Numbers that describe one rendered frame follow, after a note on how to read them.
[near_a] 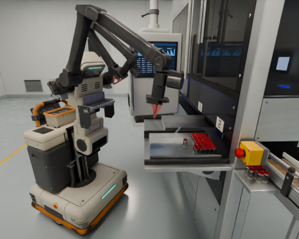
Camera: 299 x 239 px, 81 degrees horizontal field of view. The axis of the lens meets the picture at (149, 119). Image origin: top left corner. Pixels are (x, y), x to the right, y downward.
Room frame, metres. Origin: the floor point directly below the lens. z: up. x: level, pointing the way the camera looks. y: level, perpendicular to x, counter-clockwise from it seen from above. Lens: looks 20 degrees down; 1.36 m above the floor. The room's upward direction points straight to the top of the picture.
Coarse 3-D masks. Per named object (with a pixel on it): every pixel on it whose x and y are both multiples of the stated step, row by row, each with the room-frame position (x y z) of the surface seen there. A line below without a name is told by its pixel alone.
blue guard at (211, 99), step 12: (192, 84) 1.44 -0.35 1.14; (204, 84) 1.17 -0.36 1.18; (192, 96) 1.41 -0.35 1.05; (204, 96) 1.14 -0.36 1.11; (216, 96) 0.94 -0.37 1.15; (228, 96) 0.81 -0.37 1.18; (204, 108) 1.11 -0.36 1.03; (216, 108) 0.92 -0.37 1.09; (228, 108) 0.79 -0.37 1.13; (228, 120) 0.78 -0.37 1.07; (228, 132) 0.76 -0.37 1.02
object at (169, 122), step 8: (168, 120) 1.28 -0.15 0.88; (176, 120) 1.28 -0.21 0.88; (184, 120) 1.28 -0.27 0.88; (192, 120) 1.28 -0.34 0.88; (200, 120) 1.28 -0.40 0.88; (168, 128) 1.06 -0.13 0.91; (176, 128) 1.06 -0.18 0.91; (184, 128) 1.06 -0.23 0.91; (192, 128) 1.06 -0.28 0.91; (200, 128) 1.07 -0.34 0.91; (208, 128) 1.07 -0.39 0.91
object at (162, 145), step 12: (156, 144) 0.89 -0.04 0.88; (168, 144) 0.89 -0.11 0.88; (180, 144) 0.89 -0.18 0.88; (192, 144) 0.89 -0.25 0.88; (156, 156) 0.72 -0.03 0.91; (168, 156) 0.72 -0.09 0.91; (180, 156) 0.72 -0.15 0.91; (192, 156) 0.72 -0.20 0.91; (204, 156) 0.72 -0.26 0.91; (216, 156) 0.72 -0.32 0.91
